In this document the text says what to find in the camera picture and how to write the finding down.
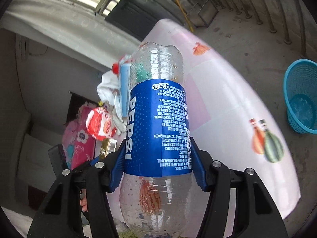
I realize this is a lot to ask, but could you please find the clear Pepsi plastic bottle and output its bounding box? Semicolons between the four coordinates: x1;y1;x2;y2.
120;42;192;237

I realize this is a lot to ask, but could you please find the red white snack bag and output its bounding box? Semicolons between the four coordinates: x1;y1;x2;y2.
85;107;116;141

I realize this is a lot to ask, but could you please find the blue plastic trash basket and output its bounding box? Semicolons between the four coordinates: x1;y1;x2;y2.
283;59;316;134

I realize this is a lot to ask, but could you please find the gold cigarette box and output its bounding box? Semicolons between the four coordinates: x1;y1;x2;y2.
99;138;117;161

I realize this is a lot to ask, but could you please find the pink floral bag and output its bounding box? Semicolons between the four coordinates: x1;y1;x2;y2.
62;102;96;170

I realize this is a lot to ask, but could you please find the pink patterned bed sheet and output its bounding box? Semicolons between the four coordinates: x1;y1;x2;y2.
107;19;300;237

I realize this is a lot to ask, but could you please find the crumpled white tissue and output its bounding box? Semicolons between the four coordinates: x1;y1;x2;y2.
97;71;127;135

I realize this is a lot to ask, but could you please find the light blue bottle red cap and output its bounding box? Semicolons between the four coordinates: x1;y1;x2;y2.
112;62;131;117

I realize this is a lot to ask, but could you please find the yellow broom handle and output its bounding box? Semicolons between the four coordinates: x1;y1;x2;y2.
174;0;194;33

